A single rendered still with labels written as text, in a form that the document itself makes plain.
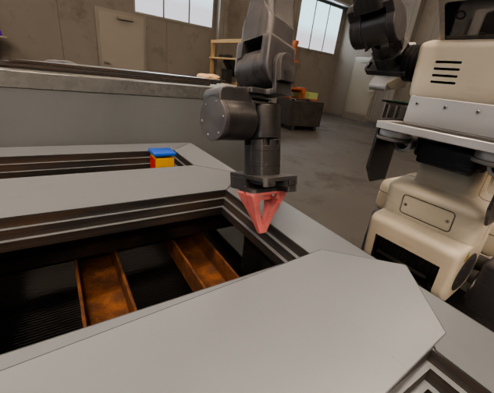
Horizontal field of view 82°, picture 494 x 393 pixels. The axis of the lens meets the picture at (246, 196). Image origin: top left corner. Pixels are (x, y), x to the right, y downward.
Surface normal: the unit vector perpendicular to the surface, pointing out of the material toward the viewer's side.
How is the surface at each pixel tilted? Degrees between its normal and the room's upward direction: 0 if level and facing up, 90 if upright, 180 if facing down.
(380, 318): 1
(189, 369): 0
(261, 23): 76
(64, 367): 0
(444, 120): 90
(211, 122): 87
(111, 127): 90
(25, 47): 90
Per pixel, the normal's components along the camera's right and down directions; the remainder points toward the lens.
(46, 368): 0.11, -0.92
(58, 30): 0.56, 0.38
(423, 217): -0.83, 0.26
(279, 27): 0.66, 0.15
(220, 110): -0.72, 0.14
